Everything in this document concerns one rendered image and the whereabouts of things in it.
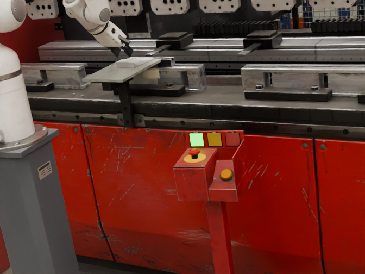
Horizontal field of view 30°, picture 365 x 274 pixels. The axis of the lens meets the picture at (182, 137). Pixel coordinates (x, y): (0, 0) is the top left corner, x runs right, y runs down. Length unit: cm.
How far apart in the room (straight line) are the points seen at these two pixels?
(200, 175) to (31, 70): 113
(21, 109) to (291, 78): 95
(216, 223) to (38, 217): 61
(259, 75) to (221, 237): 58
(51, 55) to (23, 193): 142
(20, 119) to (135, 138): 80
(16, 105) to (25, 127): 7
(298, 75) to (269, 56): 34
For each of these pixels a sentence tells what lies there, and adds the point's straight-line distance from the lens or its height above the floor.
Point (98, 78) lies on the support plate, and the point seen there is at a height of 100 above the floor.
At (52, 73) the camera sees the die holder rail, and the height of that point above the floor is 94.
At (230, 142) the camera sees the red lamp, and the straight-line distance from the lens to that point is 223.
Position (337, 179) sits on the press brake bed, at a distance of 232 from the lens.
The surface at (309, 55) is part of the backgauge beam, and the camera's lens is 262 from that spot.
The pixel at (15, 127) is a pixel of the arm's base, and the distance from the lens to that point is 191.
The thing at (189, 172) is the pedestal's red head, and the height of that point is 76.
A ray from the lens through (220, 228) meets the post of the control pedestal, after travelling 227.
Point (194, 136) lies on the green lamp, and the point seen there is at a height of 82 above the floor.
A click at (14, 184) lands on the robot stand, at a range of 193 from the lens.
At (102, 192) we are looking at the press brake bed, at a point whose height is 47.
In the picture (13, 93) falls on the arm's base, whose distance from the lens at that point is 189.
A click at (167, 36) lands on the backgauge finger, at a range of 282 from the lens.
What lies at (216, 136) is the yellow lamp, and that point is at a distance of 224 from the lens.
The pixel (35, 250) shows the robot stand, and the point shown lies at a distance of 201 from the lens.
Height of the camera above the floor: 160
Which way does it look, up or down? 20 degrees down
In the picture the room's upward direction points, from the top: 8 degrees counter-clockwise
